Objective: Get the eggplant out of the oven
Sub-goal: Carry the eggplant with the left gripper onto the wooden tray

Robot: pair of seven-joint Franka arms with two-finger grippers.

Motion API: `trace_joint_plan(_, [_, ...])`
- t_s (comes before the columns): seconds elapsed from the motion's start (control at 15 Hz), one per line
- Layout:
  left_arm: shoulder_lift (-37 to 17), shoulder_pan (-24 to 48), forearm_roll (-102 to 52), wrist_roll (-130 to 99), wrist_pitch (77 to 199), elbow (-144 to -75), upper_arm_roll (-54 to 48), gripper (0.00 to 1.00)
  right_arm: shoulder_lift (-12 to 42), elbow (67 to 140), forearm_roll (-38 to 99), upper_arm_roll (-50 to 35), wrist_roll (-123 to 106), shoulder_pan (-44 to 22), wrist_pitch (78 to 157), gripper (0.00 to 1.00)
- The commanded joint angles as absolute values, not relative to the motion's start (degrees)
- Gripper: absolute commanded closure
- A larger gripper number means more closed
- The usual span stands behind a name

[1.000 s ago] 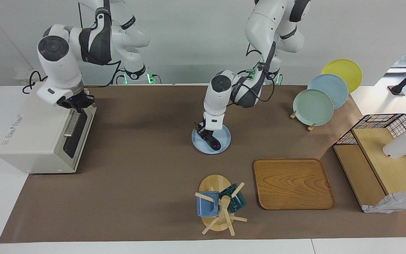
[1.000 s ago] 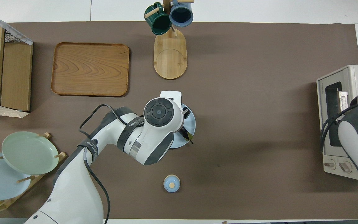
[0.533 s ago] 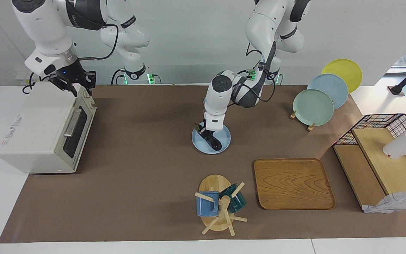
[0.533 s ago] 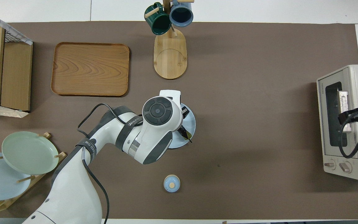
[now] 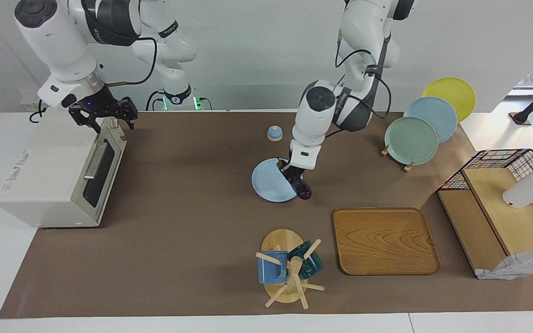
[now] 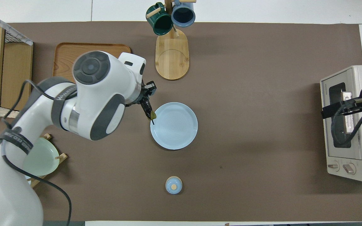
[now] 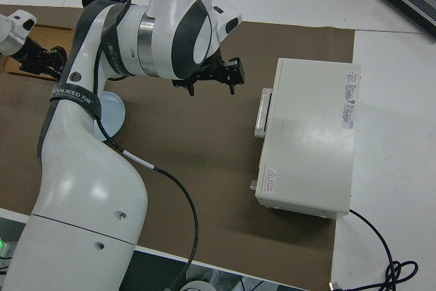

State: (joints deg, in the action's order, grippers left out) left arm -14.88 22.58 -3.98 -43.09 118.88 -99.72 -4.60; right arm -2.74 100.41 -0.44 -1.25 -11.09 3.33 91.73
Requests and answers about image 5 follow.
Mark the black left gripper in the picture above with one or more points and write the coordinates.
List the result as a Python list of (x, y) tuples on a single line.
[(296, 170)]

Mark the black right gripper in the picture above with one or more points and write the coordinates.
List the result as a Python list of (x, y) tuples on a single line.
[(95, 104)]

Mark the dark purple eggplant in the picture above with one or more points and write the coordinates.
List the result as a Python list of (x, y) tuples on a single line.
[(303, 190)]

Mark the light blue serving plate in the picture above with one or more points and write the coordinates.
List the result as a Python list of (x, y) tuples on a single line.
[(269, 182)]

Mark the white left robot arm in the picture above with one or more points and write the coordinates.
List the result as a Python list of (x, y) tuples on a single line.
[(315, 120)]

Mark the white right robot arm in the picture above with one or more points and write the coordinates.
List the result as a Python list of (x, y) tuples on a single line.
[(63, 46)]

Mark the beige toaster oven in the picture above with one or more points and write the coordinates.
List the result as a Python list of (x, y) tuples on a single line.
[(49, 175)]

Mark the wooden mug tree stand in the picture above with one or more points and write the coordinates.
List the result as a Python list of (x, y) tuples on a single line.
[(282, 240)]

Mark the dark green mug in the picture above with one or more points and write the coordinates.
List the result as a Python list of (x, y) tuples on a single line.
[(312, 264)]

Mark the blue mug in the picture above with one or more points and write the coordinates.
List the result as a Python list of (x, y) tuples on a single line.
[(271, 270)]

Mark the rectangular wooden tray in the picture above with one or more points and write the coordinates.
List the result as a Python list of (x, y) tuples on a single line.
[(384, 240)]

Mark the brown table mat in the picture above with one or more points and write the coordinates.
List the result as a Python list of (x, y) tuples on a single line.
[(192, 231)]

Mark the wooden plate rack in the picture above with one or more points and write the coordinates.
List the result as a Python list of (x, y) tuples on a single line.
[(407, 166)]

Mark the pale green plate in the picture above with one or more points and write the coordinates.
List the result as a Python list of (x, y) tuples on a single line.
[(410, 141)]

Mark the light blue racked plate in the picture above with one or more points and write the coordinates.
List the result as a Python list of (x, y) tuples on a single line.
[(437, 115)]

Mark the yellow plate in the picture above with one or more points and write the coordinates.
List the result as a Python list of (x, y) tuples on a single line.
[(454, 92)]

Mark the white cup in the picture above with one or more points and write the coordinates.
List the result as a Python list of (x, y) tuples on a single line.
[(525, 192)]

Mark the grey folded cloth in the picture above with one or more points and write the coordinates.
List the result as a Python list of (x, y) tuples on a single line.
[(521, 266)]

